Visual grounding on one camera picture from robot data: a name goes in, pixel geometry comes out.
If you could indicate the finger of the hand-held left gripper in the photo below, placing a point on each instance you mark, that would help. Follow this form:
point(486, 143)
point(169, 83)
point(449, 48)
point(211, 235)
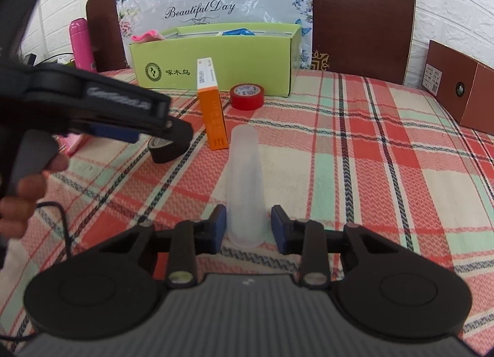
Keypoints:
point(177, 133)
point(115, 135)

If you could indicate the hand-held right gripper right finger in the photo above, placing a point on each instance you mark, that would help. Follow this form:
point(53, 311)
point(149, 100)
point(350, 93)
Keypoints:
point(278, 231)

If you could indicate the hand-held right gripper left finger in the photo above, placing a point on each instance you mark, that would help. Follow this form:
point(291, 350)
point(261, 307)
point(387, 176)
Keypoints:
point(220, 227)

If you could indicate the black tape roll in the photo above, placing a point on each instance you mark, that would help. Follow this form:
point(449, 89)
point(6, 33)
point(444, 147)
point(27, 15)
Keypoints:
point(162, 155)

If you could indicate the translucent plastic cup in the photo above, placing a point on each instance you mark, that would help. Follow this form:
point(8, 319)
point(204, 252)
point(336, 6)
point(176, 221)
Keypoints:
point(246, 187)

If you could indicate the light green cardboard box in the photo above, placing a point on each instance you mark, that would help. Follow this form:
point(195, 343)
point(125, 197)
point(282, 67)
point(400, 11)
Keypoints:
point(216, 67)

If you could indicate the person's left hand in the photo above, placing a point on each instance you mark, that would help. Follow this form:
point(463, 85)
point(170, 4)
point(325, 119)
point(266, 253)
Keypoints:
point(19, 218)

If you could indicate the white plastic object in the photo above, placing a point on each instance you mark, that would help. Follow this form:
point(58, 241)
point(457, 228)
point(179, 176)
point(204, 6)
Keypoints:
point(63, 59)

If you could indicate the orange medicine box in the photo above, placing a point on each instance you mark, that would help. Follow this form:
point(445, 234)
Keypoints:
point(212, 110)

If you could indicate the pink packet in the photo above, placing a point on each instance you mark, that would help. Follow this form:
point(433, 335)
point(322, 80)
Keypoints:
point(73, 145)

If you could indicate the pink water bottle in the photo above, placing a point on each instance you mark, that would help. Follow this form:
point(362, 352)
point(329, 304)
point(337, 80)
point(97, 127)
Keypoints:
point(82, 44)

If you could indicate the brown wooden chair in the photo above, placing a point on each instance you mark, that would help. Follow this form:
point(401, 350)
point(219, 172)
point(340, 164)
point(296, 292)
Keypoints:
point(102, 32)
point(359, 13)

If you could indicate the red tape roll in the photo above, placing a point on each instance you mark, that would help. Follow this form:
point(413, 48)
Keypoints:
point(247, 100)

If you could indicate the pink cloth item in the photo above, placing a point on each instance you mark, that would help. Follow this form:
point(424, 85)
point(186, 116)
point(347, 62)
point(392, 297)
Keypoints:
point(148, 36)

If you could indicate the plaid tablecloth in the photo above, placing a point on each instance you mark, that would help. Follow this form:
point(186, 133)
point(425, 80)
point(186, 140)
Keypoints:
point(347, 148)

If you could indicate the blue plastic item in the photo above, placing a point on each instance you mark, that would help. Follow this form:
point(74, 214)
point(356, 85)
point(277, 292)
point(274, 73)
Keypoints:
point(239, 31)

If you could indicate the brown cardboard box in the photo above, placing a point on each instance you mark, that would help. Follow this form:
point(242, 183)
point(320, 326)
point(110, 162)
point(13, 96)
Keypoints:
point(471, 98)

